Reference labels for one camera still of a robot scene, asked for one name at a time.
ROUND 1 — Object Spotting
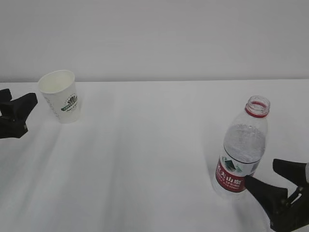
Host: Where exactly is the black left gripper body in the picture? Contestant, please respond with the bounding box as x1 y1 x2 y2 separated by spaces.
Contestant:
0 114 28 139

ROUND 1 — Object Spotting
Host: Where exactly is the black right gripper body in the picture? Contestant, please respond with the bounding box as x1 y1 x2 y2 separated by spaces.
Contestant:
270 185 309 232

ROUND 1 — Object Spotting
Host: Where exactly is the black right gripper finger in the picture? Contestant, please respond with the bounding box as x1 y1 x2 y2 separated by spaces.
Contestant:
273 159 309 186
244 175 288 213

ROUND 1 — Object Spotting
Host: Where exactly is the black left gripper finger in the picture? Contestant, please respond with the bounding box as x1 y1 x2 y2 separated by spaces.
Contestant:
6 93 38 120
0 88 12 103

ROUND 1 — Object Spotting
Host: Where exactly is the white paper coffee cup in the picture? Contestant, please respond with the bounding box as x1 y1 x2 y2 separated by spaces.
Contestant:
38 70 80 124

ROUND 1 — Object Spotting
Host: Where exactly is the clear red-label water bottle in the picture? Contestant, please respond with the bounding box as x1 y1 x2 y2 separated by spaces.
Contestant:
212 96 270 199

